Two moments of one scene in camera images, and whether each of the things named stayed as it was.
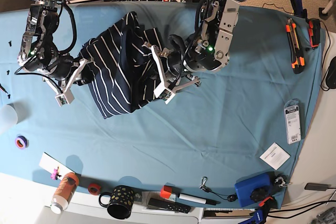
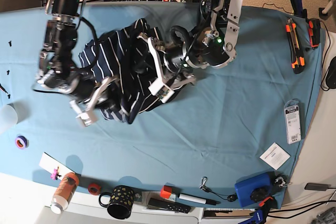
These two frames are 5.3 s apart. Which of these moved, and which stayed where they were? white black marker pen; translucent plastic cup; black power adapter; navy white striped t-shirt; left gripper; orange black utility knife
Moved: navy white striped t-shirt; left gripper
Stayed: white black marker pen; orange black utility knife; translucent plastic cup; black power adapter
